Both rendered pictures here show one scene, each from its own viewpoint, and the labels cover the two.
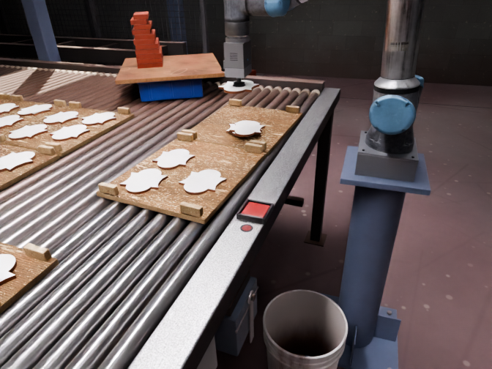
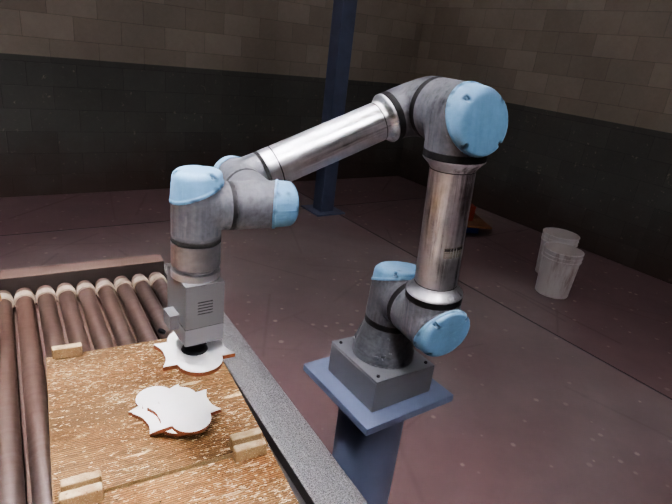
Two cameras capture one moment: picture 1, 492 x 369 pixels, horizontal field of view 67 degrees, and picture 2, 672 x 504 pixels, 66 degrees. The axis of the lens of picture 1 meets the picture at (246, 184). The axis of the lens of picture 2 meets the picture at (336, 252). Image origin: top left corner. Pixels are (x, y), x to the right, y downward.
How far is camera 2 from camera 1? 0.82 m
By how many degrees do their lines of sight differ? 50
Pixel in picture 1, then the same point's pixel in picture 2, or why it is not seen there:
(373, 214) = (385, 449)
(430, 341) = not seen: outside the picture
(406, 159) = (424, 368)
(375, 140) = (380, 356)
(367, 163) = (386, 391)
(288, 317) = not seen: outside the picture
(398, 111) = (458, 328)
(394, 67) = (448, 277)
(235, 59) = (208, 311)
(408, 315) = not seen: outside the picture
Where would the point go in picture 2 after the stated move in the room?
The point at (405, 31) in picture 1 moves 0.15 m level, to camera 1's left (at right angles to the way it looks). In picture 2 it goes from (461, 234) to (424, 253)
